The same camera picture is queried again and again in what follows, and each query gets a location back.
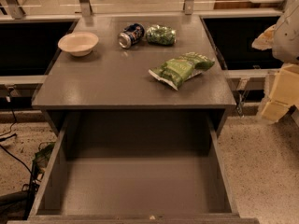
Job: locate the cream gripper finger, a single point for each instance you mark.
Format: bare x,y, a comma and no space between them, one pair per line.
265,40
283,94

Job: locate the green jalapeno chip bag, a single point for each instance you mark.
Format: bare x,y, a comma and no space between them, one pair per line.
176,71

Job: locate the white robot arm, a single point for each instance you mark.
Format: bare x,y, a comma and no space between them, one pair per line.
283,39

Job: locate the small green snack bag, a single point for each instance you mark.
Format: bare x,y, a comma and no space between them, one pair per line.
161,35

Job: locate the open grey top drawer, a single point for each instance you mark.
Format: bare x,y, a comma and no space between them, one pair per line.
136,167

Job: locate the green bag on floor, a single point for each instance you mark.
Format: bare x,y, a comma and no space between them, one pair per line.
42,157

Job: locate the blue soda can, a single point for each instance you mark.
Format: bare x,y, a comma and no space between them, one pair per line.
131,35

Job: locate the grey cabinet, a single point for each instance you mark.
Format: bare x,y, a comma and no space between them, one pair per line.
112,77

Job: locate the white bowl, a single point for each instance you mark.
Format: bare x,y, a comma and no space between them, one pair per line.
78,44

